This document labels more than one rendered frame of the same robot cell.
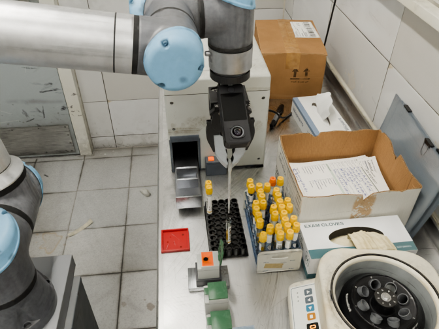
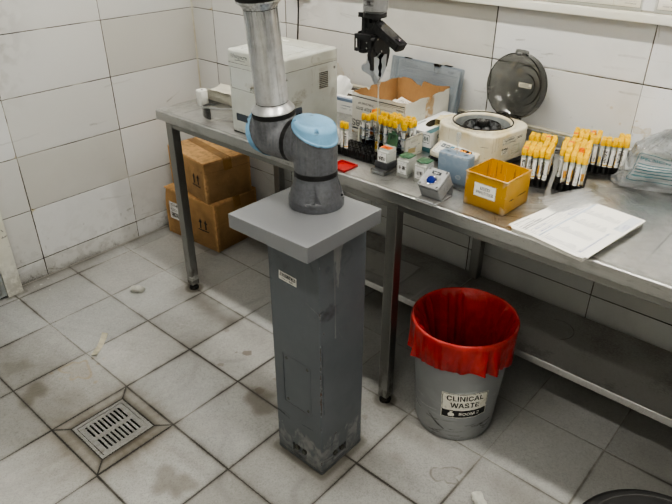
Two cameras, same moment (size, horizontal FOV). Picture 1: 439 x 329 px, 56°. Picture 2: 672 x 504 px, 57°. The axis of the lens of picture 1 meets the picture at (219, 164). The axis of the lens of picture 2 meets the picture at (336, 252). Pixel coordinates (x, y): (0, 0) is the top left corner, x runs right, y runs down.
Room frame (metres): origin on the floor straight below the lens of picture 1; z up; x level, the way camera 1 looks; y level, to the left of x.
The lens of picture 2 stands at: (-0.71, 1.40, 1.65)
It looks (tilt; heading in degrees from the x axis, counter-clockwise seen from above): 30 degrees down; 317
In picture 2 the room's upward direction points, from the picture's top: straight up
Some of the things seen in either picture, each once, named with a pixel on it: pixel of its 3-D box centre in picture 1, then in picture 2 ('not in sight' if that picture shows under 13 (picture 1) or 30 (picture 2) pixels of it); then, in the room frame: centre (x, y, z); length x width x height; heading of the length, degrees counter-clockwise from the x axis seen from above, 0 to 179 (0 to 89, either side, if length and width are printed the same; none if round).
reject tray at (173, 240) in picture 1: (175, 239); (343, 165); (0.66, 0.11, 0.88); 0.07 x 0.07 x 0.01; 6
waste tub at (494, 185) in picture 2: not in sight; (497, 186); (0.18, -0.03, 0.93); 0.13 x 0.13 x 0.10; 3
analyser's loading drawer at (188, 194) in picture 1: (187, 174); not in sight; (0.86, 0.09, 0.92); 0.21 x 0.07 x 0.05; 6
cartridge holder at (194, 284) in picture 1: (208, 275); (386, 165); (0.55, 0.02, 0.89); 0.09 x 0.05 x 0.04; 95
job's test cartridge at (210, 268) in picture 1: (208, 267); (386, 156); (0.55, 0.02, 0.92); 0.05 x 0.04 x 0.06; 95
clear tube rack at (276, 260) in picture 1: (270, 227); (389, 139); (0.67, -0.12, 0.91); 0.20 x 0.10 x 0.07; 6
